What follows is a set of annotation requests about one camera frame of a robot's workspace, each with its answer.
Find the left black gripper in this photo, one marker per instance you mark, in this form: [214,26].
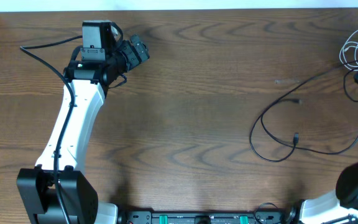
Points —
[133,60]

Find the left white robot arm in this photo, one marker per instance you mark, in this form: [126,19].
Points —
[56,190]

